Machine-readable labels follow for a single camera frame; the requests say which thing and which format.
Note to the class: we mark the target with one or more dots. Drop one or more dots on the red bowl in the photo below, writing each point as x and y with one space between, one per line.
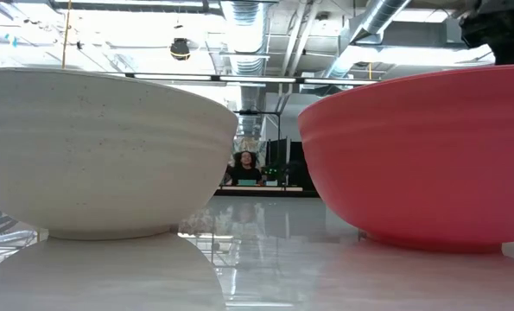
420 173

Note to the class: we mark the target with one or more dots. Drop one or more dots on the white speckled bowl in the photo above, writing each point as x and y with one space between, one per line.
101 164

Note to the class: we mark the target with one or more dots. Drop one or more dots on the person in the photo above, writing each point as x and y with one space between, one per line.
244 173

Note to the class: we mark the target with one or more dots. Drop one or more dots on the teal box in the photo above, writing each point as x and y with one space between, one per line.
247 182

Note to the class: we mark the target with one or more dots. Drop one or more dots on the smooth silver air duct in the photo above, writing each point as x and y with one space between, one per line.
377 17

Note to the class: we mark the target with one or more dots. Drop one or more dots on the ribbed silver air duct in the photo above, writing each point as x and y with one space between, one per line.
245 26

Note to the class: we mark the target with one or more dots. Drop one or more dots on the black dome camera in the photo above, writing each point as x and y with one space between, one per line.
180 49

